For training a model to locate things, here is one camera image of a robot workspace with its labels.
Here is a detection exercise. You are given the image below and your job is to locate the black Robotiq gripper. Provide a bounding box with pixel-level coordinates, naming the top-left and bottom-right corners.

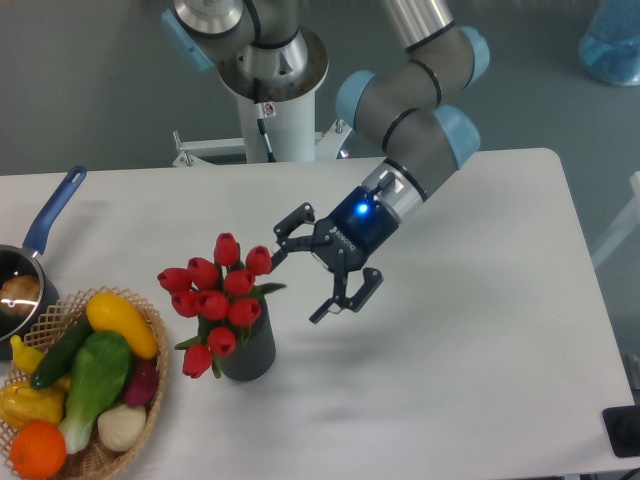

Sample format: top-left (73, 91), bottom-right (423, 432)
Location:
top-left (269, 185), bottom-right (403, 325)

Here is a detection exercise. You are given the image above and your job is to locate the red tulip bouquet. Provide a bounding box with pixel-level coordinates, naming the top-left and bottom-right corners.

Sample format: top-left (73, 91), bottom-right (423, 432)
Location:
top-left (157, 233), bottom-right (285, 379)

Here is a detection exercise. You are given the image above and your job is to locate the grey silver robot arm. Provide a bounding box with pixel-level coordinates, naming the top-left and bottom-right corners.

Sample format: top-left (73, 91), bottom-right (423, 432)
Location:
top-left (161, 1), bottom-right (490, 322)

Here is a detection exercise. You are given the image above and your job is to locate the dark grey ribbed vase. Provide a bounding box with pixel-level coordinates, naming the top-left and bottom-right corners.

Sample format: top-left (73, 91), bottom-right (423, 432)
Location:
top-left (220, 300), bottom-right (276, 382)

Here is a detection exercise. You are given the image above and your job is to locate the purple red onion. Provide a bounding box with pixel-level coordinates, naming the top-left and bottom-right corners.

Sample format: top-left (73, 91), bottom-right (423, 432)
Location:
top-left (122, 360), bottom-right (159, 407)

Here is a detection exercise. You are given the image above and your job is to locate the yellow squash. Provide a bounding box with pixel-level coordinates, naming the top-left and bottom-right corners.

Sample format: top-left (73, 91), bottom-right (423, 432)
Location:
top-left (86, 291), bottom-right (159, 360)

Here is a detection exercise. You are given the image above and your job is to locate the green bok choy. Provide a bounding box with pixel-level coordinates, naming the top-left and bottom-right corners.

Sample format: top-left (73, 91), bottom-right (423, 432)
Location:
top-left (59, 331), bottom-right (132, 455)

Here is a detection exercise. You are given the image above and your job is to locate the white garlic bulb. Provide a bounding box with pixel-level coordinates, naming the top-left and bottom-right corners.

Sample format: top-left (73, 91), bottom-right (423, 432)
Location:
top-left (97, 404), bottom-right (146, 452)

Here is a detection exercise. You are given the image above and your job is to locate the green cucumber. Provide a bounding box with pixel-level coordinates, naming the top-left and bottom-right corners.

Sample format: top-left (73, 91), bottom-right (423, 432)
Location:
top-left (30, 316), bottom-right (94, 390)

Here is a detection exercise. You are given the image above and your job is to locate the brown bread roll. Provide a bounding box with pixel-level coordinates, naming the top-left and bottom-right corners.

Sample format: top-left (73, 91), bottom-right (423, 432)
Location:
top-left (1, 275), bottom-right (40, 318)

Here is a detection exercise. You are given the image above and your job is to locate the yellow banana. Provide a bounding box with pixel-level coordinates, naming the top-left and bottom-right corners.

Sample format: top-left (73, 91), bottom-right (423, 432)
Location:
top-left (10, 335), bottom-right (45, 375)

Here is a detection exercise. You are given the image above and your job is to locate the black device at edge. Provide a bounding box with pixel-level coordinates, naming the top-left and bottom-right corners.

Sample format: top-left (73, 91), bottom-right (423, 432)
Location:
top-left (602, 405), bottom-right (640, 458)

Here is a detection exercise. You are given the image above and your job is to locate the yellow bumpy gourd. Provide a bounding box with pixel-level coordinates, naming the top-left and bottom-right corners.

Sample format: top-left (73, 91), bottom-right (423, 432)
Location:
top-left (1, 381), bottom-right (66, 430)

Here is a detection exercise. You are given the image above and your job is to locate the orange fruit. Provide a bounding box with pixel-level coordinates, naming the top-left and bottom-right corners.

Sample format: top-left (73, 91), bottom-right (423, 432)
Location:
top-left (9, 421), bottom-right (67, 479)

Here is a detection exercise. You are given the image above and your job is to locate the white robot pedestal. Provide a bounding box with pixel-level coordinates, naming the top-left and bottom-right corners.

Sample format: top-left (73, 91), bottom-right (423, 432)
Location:
top-left (173, 26), bottom-right (352, 166)

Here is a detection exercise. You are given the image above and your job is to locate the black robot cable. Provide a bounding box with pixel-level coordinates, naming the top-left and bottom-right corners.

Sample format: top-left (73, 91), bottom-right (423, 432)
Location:
top-left (251, 78), bottom-right (277, 164)

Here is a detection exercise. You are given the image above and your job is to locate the blue handled saucepan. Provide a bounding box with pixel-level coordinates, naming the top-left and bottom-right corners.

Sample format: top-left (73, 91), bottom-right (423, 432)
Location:
top-left (1, 166), bottom-right (87, 361)

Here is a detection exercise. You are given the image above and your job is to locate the white frame at right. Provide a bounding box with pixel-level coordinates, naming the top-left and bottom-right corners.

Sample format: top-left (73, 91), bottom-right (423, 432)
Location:
top-left (590, 171), bottom-right (639, 269)

